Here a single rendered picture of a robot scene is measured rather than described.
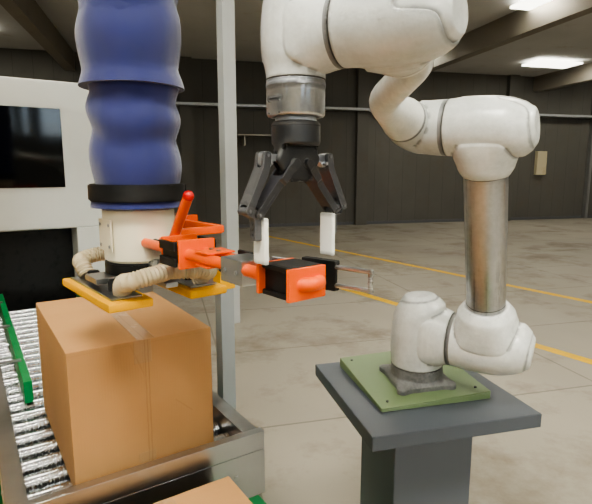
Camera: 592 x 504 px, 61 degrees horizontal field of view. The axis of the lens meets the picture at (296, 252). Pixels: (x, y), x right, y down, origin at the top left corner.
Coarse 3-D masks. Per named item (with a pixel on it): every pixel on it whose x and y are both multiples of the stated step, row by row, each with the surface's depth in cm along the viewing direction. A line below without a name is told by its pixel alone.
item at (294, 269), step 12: (276, 264) 78; (288, 264) 78; (300, 264) 78; (312, 264) 78; (324, 264) 78; (264, 276) 80; (276, 276) 77; (288, 276) 73; (300, 276) 75; (312, 276) 76; (324, 276) 78; (264, 288) 80; (276, 288) 78; (288, 288) 74; (324, 288) 78; (288, 300) 74; (300, 300) 75
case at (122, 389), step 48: (48, 336) 154; (96, 336) 141; (144, 336) 141; (192, 336) 147; (48, 384) 165; (96, 384) 133; (144, 384) 141; (192, 384) 149; (96, 432) 135; (144, 432) 142; (192, 432) 151
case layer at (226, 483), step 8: (216, 480) 142; (224, 480) 142; (200, 488) 138; (208, 488) 138; (216, 488) 138; (224, 488) 138; (232, 488) 138; (176, 496) 135; (184, 496) 135; (192, 496) 135; (200, 496) 135; (208, 496) 135; (216, 496) 135; (224, 496) 135; (232, 496) 135; (240, 496) 135
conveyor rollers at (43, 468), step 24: (24, 312) 314; (0, 336) 268; (24, 336) 267; (0, 360) 231; (24, 408) 188; (24, 432) 172; (48, 432) 168; (216, 432) 172; (24, 456) 156; (48, 456) 153; (24, 480) 142; (48, 480) 144
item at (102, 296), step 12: (72, 288) 124; (84, 288) 119; (96, 288) 117; (108, 288) 114; (96, 300) 110; (108, 300) 108; (120, 300) 108; (132, 300) 108; (144, 300) 110; (108, 312) 105
